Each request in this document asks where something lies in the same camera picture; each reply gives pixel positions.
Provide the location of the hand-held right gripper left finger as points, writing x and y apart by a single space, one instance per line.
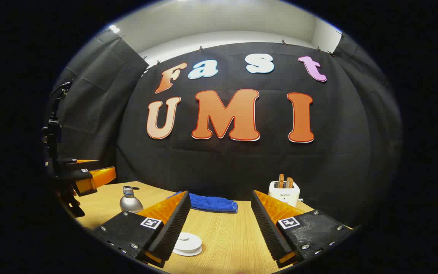
173 232

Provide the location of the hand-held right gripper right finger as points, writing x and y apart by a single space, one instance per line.
266 228

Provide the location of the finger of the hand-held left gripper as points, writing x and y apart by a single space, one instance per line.
84 161
97 179

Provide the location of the white teacup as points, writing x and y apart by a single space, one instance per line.
199 243

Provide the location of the silver water bottle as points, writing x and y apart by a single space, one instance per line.
129 203

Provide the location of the white saucer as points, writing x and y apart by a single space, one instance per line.
188 254

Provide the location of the white toaster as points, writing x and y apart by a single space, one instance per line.
283 193

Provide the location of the blue towel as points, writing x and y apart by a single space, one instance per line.
215 203

